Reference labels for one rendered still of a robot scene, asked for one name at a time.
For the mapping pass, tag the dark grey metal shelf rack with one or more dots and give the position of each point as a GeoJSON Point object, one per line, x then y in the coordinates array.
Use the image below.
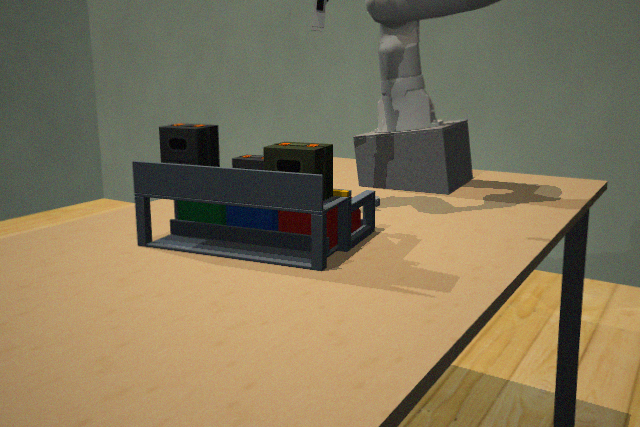
{"type": "Point", "coordinates": [262, 189]}

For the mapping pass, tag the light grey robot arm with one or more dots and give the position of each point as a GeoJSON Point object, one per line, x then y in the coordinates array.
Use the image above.
{"type": "Point", "coordinates": [404, 104]}

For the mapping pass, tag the green open bin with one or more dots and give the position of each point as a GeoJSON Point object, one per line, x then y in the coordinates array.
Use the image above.
{"type": "Point", "coordinates": [202, 212]}

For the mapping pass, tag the blue bin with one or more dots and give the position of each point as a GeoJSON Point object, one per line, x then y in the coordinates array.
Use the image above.
{"type": "Point", "coordinates": [252, 218]}

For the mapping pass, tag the red open bin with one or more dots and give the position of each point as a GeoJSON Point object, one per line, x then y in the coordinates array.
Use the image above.
{"type": "Point", "coordinates": [300, 223]}

